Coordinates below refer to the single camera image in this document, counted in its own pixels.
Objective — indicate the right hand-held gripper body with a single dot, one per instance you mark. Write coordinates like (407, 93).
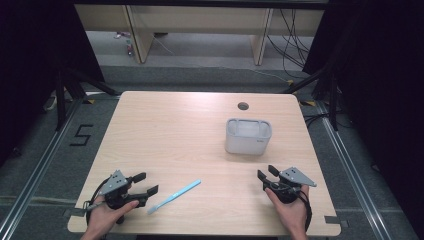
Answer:
(289, 186)

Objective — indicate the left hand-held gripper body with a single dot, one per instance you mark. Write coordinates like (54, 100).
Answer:
(115, 186)

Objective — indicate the light blue toothbrush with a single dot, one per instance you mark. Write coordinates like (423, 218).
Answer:
(175, 196)

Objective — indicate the white toothbrush holder box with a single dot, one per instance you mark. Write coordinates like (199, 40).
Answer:
(247, 137)

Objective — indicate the person's right hand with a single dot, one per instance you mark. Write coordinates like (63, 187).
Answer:
(290, 213)

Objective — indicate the person's left hand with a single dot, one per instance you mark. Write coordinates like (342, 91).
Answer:
(106, 218)

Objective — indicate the grey tape strip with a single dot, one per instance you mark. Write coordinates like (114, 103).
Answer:
(74, 212)
(335, 220)

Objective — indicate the black metal stand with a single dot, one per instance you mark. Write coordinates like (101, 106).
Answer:
(333, 100)
(60, 100)

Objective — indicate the small coloured floor items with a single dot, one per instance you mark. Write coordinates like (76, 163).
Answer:
(128, 46)

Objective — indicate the black curtain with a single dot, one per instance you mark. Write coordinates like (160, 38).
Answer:
(36, 60)
(383, 83)

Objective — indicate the light wooden bench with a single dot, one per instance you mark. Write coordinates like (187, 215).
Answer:
(200, 20)

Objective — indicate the aluminium floor rail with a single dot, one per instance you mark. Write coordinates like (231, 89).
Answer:
(353, 180)
(36, 166)

